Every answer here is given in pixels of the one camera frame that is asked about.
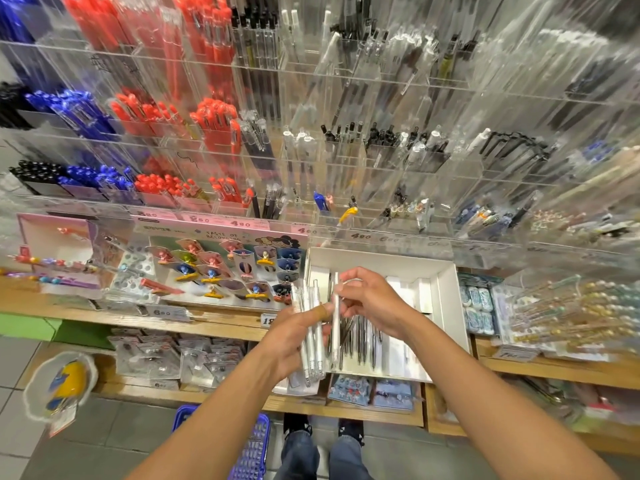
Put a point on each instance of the green shelf panel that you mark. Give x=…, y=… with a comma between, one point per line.
x=25, y=325

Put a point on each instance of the rows of red pens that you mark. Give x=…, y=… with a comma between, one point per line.
x=210, y=115

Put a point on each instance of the clear acrylic display rack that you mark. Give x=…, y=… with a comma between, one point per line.
x=420, y=95

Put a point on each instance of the white price tag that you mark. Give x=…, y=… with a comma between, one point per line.
x=268, y=319

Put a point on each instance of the blue shopping basket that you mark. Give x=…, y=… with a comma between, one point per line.
x=250, y=450

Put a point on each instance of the tray of colourful clip packets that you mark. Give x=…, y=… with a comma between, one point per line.
x=215, y=263

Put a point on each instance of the person's right leg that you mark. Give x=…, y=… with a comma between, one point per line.
x=348, y=463

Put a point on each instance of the stack of pink packets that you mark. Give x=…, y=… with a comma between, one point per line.
x=55, y=253

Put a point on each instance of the person's right forearm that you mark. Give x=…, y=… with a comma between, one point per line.
x=500, y=410

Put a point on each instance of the stack of clear gold-pen packets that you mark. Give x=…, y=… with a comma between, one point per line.
x=575, y=315

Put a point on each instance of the person's left leg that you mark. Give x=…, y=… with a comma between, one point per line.
x=297, y=459

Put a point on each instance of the rows of blue pens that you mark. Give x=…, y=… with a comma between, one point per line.
x=75, y=107

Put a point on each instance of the clear pen bundle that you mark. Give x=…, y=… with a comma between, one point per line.
x=312, y=295

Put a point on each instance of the rows of black pens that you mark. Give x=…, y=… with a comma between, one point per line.
x=30, y=170

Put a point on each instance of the stack of blue eraser packets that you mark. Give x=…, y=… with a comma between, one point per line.
x=478, y=307

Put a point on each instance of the person's leg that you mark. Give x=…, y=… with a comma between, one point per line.
x=348, y=463
x=297, y=459

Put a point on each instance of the round yellow blue packet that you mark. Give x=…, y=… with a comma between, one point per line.
x=62, y=383

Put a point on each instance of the person's left hand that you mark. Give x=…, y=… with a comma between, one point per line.
x=290, y=343

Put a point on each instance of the person's right hand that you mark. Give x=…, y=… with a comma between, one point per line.
x=375, y=300

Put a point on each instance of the stack of clear stationery packets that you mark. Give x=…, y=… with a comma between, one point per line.
x=175, y=357

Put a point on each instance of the person's left shoe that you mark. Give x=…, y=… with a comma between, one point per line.
x=297, y=425

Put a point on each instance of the person's right shoe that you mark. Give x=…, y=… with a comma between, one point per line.
x=351, y=431

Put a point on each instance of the row of small patterned packets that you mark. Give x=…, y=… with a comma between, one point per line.
x=370, y=393

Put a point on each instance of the person's left forearm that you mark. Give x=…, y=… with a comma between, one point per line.
x=205, y=430

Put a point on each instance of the person's shoe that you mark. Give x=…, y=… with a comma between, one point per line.
x=297, y=425
x=351, y=431

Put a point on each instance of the white cardboard box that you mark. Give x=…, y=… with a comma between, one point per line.
x=440, y=285

